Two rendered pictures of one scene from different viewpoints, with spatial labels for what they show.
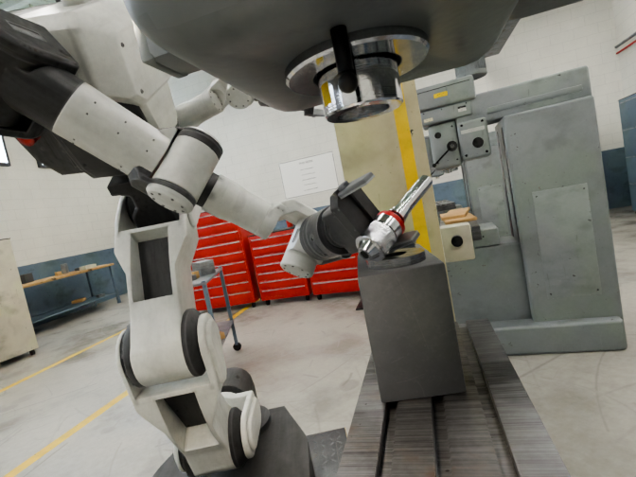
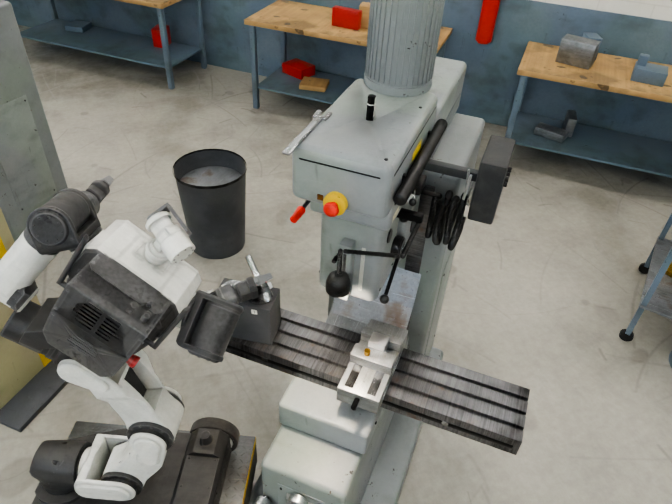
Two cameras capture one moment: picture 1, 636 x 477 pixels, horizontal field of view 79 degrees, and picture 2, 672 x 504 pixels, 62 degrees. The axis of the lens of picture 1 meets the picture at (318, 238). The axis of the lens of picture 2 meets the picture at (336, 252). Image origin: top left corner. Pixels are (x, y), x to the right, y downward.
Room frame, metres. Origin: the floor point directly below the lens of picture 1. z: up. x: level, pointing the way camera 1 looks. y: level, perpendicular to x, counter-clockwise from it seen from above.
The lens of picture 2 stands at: (0.22, 1.32, 2.55)
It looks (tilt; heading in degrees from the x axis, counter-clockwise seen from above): 40 degrees down; 274
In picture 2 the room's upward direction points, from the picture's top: 3 degrees clockwise
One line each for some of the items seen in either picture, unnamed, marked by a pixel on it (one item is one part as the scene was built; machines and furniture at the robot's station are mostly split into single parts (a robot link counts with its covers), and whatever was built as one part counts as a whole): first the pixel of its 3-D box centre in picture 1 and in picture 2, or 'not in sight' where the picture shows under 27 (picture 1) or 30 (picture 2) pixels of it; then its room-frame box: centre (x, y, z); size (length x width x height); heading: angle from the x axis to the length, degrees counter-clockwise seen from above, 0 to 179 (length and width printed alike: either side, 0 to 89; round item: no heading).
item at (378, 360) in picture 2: not in sight; (372, 358); (0.15, 0.04, 1.03); 0.15 x 0.06 x 0.04; 164
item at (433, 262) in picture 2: not in sight; (392, 282); (0.07, -0.64, 0.78); 0.50 x 0.47 x 1.56; 74
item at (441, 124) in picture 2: not in sight; (421, 157); (0.09, -0.04, 1.79); 0.45 x 0.04 x 0.04; 74
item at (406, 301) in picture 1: (401, 308); (247, 310); (0.63, -0.11, 1.04); 0.22 x 0.12 x 0.20; 173
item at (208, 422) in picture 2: not in sight; (214, 436); (0.75, 0.09, 0.50); 0.20 x 0.05 x 0.20; 2
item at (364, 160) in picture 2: not in sight; (369, 141); (0.23, -0.06, 1.81); 0.47 x 0.26 x 0.16; 74
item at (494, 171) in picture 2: not in sight; (493, 179); (-0.17, -0.24, 1.62); 0.20 x 0.09 x 0.21; 74
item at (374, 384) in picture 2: not in sight; (374, 359); (0.14, 0.02, 0.99); 0.35 x 0.15 x 0.11; 74
